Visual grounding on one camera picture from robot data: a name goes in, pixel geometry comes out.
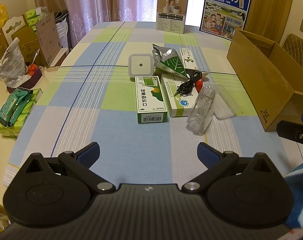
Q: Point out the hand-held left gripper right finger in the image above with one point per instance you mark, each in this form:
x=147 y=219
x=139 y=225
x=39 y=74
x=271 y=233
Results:
x=207 y=155

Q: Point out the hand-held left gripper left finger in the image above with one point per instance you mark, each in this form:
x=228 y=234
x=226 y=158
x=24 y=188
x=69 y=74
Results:
x=89 y=155

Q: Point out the white green medicine box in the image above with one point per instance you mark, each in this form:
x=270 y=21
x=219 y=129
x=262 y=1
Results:
x=181 y=105

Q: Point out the brown cardboard box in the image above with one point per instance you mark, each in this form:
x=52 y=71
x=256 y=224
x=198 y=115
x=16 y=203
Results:
x=261 y=80

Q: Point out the small red packet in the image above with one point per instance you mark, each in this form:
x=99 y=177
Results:
x=199 y=83

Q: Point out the silver green tea bag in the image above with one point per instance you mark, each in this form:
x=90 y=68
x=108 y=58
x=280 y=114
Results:
x=171 y=65

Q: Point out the checked cloth covered desktop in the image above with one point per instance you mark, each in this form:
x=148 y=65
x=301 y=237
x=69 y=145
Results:
x=116 y=135

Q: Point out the clear tall plastic box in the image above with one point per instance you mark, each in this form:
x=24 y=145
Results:
x=200 y=112

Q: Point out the blue patterned clothing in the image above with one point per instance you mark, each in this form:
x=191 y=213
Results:
x=299 y=195

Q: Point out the quilted brown chair cushion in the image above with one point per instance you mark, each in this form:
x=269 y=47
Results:
x=297 y=50

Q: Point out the light green tissue bundle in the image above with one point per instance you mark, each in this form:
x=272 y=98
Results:
x=36 y=97

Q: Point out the green white spray box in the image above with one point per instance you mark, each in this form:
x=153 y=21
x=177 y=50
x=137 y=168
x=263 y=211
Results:
x=150 y=100

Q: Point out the dark green snack packet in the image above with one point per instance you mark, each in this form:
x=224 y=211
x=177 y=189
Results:
x=21 y=105
x=5 y=105

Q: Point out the dark maroon box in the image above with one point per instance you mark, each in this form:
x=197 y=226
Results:
x=34 y=80

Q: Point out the small white plant-print box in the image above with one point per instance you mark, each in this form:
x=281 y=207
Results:
x=190 y=60

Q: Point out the orange ornament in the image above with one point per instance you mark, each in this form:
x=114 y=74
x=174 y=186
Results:
x=32 y=69

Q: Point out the white square night light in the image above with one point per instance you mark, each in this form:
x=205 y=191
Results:
x=141 y=65

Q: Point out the wooden door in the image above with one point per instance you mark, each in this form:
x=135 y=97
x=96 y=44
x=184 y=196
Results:
x=266 y=10

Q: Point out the white printed plastic bag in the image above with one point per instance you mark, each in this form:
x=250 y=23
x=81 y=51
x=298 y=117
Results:
x=12 y=62

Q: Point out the cardboard boxes by curtain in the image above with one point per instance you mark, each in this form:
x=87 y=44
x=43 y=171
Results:
x=47 y=37

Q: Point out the white stacked containers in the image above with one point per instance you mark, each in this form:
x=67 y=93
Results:
x=62 y=30

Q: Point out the open brown carton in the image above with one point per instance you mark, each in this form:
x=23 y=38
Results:
x=26 y=42

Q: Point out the blue illustrated milk carton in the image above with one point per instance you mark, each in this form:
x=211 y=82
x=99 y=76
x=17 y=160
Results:
x=224 y=12

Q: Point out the white humidifier box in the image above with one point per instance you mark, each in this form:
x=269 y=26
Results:
x=171 y=12

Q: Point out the green tissue packs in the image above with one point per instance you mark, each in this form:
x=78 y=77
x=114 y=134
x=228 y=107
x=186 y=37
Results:
x=32 y=15

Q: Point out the white carved chair back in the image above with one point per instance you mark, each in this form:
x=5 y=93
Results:
x=10 y=25

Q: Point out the sheer patterned curtain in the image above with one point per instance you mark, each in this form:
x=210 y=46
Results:
x=136 y=0

